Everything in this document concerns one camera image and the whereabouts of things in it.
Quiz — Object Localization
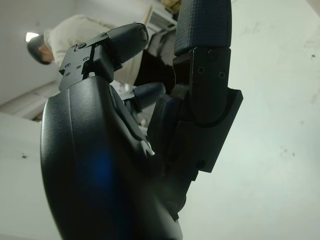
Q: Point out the person in cream sweater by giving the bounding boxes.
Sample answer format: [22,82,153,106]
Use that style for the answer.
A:
[26,14,176,96]

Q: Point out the stacked wooden pallets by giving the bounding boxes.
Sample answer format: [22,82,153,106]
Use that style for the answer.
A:
[161,0,181,14]

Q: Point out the grey cloth bundle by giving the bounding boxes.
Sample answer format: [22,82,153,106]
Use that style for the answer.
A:
[147,28,177,60]

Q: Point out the white ribbed appliance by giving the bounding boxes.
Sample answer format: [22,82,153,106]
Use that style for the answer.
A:
[146,9,177,32]

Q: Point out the wooden slat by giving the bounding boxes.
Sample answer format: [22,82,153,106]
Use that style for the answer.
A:
[143,6,154,25]

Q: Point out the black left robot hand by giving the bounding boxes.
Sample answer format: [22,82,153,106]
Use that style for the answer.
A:
[39,0,244,240]

